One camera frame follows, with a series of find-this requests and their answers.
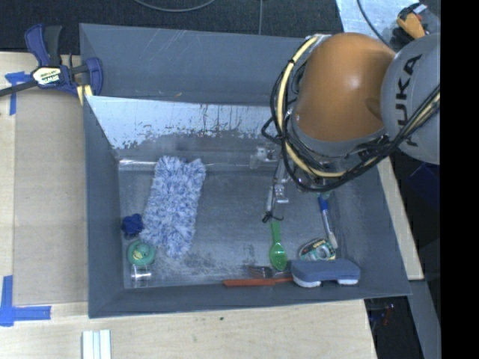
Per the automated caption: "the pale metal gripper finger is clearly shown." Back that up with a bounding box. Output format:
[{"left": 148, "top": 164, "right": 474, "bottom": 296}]
[
  {"left": 274, "top": 184, "right": 290, "bottom": 221},
  {"left": 264, "top": 185, "right": 276, "bottom": 222}
]

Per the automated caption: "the grey metal bin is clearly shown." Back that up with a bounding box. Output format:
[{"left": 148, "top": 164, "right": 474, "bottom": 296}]
[{"left": 78, "top": 22, "right": 413, "bottom": 319}]

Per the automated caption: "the blue and white pen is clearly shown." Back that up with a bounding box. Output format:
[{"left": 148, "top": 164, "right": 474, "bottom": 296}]
[{"left": 317, "top": 195, "right": 339, "bottom": 251}]

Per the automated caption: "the green plastic spoon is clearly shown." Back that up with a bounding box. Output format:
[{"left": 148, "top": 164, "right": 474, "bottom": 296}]
[{"left": 269, "top": 218, "right": 289, "bottom": 272}]

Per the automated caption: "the green and white tape dispenser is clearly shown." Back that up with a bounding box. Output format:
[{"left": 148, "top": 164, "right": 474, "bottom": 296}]
[{"left": 298, "top": 237, "right": 337, "bottom": 262}]

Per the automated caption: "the blue and white fluffy duster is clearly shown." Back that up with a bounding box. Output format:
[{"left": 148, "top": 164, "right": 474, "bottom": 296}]
[{"left": 138, "top": 155, "right": 207, "bottom": 260}]

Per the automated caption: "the dark blue flower-shaped toy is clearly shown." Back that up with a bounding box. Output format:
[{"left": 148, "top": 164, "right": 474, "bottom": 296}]
[{"left": 120, "top": 212, "right": 145, "bottom": 239}]

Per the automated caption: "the clear glass jar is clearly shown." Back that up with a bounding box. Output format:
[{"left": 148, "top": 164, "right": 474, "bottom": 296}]
[{"left": 129, "top": 263, "right": 153, "bottom": 289}]

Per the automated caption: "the metal fork with orange handle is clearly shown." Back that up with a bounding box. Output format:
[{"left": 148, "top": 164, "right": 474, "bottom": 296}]
[{"left": 222, "top": 264, "right": 296, "bottom": 288}]

